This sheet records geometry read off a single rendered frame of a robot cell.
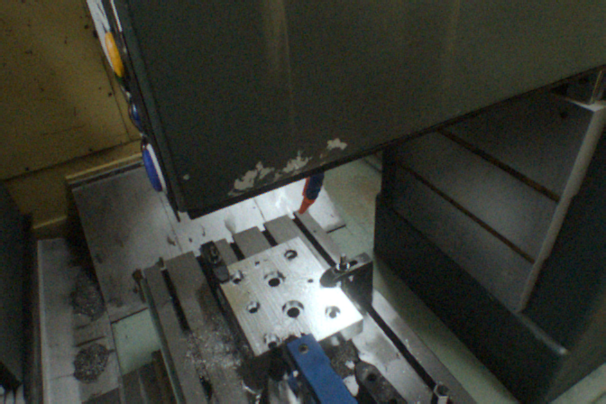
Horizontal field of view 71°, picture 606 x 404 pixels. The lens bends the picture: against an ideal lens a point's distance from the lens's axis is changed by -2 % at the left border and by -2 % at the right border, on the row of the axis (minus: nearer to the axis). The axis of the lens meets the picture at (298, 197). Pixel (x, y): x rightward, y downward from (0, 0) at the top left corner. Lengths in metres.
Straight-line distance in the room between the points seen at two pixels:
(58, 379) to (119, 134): 0.84
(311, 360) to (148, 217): 1.17
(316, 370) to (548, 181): 0.53
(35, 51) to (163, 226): 0.70
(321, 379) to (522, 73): 0.41
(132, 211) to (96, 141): 0.28
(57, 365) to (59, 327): 0.14
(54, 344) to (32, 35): 0.94
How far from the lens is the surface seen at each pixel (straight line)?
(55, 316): 1.61
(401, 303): 1.43
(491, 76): 0.40
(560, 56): 0.47
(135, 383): 1.28
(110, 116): 1.70
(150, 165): 0.29
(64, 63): 1.63
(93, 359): 1.45
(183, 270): 1.21
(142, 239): 1.63
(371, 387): 0.88
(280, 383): 0.52
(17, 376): 1.29
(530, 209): 0.94
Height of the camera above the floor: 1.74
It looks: 38 degrees down
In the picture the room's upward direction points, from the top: 5 degrees counter-clockwise
